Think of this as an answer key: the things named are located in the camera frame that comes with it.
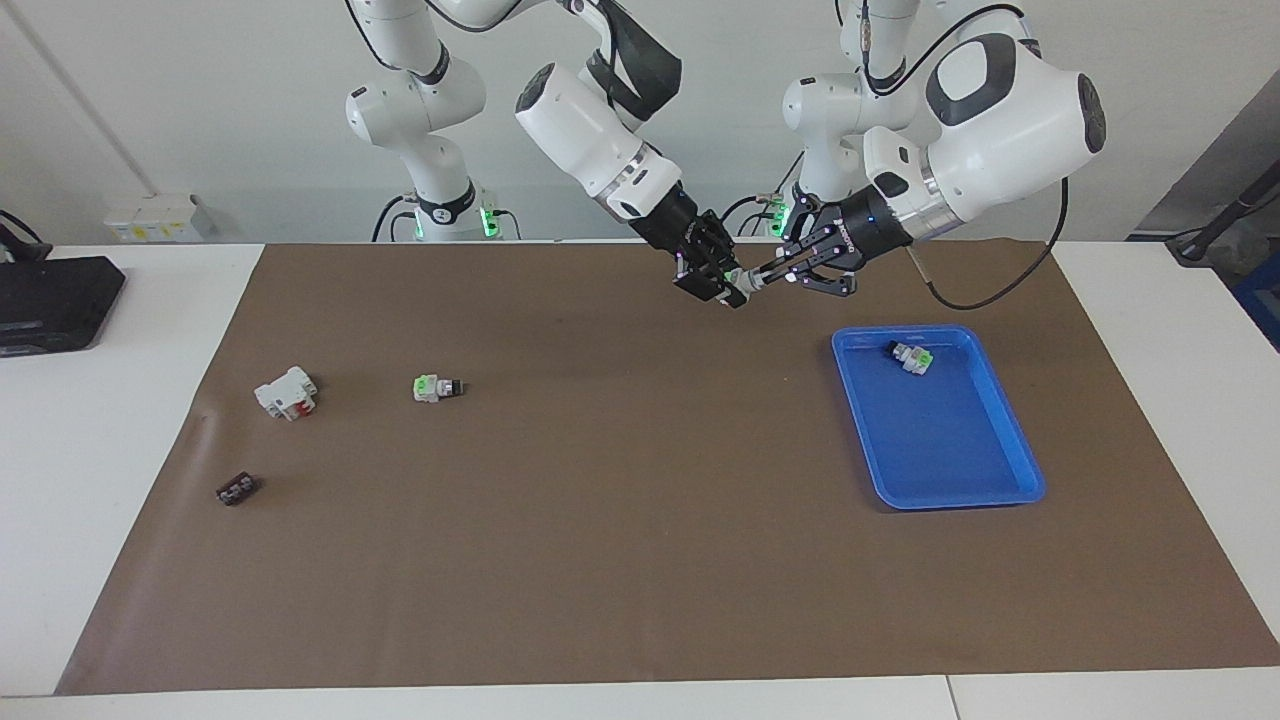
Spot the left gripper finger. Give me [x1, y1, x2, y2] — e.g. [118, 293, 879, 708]
[748, 208, 839, 284]
[786, 260, 859, 299]

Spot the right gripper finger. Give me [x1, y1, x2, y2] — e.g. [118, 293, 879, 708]
[671, 248, 752, 310]
[698, 213, 748, 278]

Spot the blue plastic tray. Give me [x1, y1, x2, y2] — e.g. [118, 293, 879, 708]
[832, 325, 1047, 511]

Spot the brown table mat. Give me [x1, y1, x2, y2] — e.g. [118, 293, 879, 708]
[55, 240, 1280, 697]

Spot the black stand pole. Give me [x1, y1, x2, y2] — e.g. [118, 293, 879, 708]
[1165, 158, 1280, 267]

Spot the blue crate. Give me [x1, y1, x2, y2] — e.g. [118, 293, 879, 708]
[1232, 274, 1280, 353]

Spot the white red circuit breaker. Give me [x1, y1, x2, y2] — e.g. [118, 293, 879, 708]
[253, 366, 319, 423]

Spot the black electronics box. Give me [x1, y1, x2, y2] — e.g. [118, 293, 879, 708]
[0, 256, 128, 358]

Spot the black arm base cable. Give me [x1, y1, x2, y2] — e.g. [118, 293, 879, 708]
[371, 194, 413, 244]
[712, 150, 804, 239]

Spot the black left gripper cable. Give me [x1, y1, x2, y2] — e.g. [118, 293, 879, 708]
[860, 0, 1070, 312]

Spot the white wall power strip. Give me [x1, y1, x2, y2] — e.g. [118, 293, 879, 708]
[103, 193, 207, 245]

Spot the black cable of electronics box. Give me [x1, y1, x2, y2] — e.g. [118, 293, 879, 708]
[0, 209, 53, 264]

